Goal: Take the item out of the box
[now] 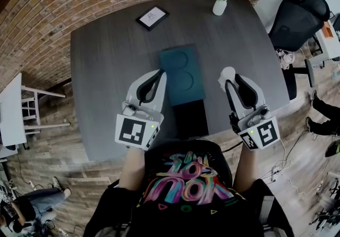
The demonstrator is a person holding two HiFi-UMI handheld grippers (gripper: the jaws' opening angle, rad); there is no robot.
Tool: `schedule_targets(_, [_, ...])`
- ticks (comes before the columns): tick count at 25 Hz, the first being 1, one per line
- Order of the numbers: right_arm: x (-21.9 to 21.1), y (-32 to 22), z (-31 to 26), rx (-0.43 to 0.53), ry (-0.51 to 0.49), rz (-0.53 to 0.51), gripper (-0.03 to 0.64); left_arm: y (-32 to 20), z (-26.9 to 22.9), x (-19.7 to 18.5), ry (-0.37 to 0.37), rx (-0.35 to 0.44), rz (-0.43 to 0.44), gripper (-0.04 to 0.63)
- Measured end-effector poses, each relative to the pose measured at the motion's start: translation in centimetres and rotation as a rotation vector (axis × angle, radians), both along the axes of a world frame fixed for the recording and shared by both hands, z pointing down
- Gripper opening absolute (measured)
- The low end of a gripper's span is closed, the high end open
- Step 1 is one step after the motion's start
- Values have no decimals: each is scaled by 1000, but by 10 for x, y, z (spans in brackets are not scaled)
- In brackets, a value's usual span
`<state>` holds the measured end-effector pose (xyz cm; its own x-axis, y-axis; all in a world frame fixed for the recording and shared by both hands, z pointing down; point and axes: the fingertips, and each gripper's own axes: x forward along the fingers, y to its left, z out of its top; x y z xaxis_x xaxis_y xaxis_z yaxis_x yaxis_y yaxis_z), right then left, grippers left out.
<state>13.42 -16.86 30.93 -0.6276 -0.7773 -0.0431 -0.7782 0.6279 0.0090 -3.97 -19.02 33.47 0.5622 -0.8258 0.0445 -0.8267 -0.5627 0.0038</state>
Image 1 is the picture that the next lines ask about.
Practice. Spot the white desk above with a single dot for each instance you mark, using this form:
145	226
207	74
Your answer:
330	47

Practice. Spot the person's left forearm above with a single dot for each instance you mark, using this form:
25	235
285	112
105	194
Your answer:
131	169

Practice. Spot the white vase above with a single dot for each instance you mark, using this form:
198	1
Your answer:
219	7

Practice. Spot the white wooden stool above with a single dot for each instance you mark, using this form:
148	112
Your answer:
32	113

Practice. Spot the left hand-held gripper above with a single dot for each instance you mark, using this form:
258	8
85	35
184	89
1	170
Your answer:
134	129

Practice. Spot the black office chair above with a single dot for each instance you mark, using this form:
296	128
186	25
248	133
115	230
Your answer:
295	28

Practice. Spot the orange box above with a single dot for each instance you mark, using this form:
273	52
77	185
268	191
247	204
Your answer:
327	30

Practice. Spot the black equipment stand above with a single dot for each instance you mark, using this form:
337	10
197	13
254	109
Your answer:
328	212

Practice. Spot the person's right forearm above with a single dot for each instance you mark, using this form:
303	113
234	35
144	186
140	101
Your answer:
245	169

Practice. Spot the white side table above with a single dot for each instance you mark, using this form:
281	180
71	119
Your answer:
12	113

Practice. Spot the small white item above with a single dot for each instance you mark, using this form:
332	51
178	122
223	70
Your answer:
226	75

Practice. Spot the black printed t-shirt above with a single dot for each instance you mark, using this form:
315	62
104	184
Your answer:
191	198

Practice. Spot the black picture frame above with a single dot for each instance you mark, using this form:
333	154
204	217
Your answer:
152	17

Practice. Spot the white power strip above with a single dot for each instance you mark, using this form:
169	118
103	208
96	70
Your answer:
275	173

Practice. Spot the pale bag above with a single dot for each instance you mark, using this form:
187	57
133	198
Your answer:
284	59

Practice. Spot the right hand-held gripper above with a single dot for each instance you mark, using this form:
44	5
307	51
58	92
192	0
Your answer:
261	132

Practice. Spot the teal box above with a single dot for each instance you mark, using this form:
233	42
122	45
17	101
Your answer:
183	74

